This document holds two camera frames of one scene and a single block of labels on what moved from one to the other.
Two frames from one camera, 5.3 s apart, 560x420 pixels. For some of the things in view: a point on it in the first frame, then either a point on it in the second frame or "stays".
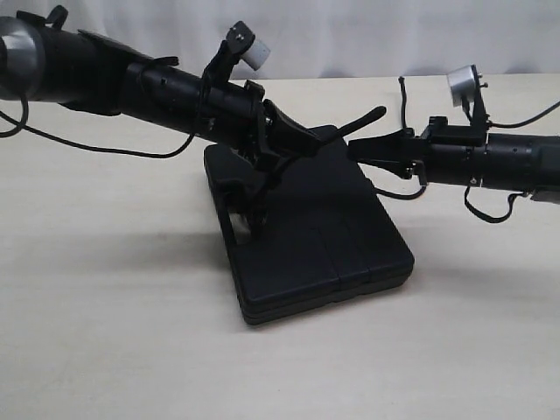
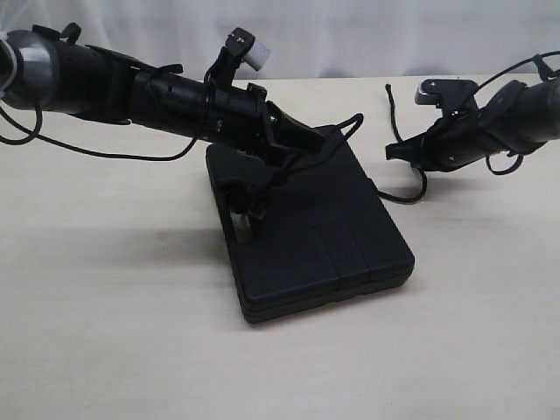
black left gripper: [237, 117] stays
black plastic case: [328, 236] stays
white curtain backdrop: [331, 39] stays
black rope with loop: [258, 179] → [344, 133]
